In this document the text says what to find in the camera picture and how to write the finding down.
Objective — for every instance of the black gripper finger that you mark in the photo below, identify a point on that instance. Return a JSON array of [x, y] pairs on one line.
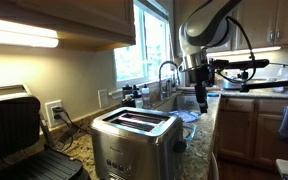
[[202, 100]]

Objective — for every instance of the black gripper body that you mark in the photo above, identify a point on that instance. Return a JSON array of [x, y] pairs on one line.
[[202, 75]]

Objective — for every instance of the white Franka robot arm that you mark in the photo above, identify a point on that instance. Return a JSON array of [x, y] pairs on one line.
[[200, 26]]

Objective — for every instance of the stainless steel two-slot toaster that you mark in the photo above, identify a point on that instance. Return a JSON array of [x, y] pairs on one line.
[[134, 146]]

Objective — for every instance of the small blue item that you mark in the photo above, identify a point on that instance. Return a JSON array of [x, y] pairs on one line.
[[213, 95]]

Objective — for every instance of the kitchen sink basin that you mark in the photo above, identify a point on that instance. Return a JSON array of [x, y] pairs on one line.
[[184, 101]]

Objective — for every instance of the blue-rimmed container lid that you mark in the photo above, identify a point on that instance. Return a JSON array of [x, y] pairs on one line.
[[184, 116]]

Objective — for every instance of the silver cooking pot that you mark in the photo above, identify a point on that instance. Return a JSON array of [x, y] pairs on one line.
[[230, 84]]

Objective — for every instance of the clear glass rectangular container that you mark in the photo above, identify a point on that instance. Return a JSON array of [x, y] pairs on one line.
[[190, 131]]

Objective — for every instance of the chrome kitchen faucet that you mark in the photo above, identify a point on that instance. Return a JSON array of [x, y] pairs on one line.
[[160, 76]]

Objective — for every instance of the under-cabinet light strip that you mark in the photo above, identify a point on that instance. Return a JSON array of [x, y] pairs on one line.
[[17, 35], [244, 51]]

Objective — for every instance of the wooden base cabinet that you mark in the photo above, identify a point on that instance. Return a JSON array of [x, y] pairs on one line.
[[237, 133]]

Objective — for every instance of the clear white bottle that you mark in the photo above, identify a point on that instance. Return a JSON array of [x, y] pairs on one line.
[[146, 96]]

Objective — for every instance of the white sports bottle black cap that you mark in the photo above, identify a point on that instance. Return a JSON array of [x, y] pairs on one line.
[[138, 100]]

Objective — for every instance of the bright kitchen window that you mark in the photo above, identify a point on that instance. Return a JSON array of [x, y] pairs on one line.
[[134, 60]]

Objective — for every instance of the dark bottle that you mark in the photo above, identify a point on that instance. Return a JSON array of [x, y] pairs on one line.
[[127, 89]]

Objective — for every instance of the black contact grill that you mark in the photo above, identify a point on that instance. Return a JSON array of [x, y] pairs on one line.
[[10, 126]]

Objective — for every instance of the black stereo camera bar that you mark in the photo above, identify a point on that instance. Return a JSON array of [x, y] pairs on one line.
[[237, 64]]

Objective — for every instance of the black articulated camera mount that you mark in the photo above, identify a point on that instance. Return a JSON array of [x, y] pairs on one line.
[[270, 85]]

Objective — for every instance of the white blank wall plate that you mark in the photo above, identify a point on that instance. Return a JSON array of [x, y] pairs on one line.
[[103, 98]]

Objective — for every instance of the white wall outlet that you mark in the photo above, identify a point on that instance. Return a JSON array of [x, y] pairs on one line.
[[50, 111]]

